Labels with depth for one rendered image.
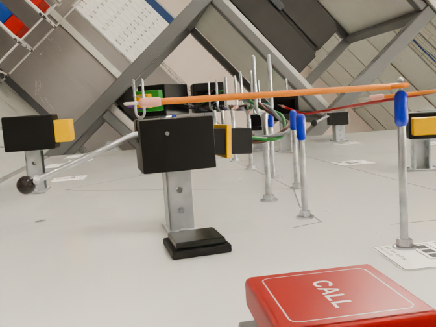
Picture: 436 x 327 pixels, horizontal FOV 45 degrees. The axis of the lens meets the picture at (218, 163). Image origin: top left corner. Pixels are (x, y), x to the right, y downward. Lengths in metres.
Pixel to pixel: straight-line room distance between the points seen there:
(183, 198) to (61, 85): 7.73
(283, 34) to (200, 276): 1.21
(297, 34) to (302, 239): 1.15
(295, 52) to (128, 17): 6.72
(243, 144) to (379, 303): 0.26
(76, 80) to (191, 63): 1.71
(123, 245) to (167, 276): 0.09
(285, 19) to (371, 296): 1.33
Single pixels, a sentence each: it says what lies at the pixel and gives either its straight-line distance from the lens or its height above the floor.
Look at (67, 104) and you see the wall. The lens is 8.07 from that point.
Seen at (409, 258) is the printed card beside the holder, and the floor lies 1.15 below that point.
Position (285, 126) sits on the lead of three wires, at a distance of 0.46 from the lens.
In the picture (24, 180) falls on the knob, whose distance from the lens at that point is 0.40.
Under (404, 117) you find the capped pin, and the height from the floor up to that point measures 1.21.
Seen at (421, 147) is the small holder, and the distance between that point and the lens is 0.70.
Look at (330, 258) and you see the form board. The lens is 0.33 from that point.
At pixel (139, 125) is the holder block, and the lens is 0.39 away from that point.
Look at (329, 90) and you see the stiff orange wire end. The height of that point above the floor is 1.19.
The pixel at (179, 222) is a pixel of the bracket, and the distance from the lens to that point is 0.41.
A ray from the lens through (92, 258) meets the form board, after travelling 0.37.
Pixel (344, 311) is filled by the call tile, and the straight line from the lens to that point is 0.17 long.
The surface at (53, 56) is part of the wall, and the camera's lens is 8.21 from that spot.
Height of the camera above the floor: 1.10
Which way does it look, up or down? 1 degrees up
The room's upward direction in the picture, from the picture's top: 44 degrees clockwise
